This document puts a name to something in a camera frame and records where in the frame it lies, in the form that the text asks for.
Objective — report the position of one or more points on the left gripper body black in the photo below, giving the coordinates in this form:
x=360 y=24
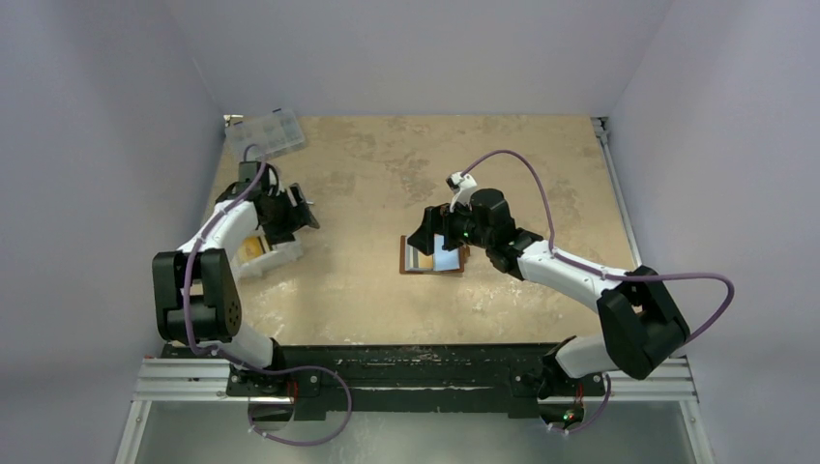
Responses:
x=284 y=217

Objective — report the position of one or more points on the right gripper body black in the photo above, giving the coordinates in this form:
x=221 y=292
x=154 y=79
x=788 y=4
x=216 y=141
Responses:
x=433 y=222

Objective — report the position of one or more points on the gold credit card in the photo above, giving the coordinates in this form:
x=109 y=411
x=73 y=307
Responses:
x=421 y=262

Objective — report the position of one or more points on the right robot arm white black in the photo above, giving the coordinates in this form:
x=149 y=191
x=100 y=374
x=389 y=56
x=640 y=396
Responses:
x=641 y=325

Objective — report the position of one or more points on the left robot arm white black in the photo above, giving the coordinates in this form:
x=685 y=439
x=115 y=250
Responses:
x=251 y=231

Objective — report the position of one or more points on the stack of credit cards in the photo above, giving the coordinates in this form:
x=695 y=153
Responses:
x=251 y=248

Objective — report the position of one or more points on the white plastic card tray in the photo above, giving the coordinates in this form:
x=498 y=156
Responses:
x=274 y=257

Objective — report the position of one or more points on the clear plastic organizer box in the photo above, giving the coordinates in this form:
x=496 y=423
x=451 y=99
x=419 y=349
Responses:
x=265 y=137

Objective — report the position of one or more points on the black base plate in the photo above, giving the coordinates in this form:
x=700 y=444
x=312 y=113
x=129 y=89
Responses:
x=494 y=378

